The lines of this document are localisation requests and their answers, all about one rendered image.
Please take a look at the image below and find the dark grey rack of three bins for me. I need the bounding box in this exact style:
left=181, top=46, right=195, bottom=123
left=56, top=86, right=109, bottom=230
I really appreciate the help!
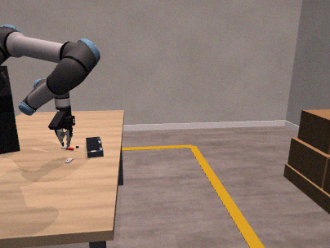
left=86, top=137, right=104, bottom=158

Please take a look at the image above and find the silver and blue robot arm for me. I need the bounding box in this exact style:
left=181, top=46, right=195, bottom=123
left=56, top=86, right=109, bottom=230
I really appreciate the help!
left=0, top=24, right=100, bottom=116

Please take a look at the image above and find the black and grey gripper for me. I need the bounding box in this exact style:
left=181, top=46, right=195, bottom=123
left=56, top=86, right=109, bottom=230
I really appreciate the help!
left=55, top=105, right=75, bottom=147

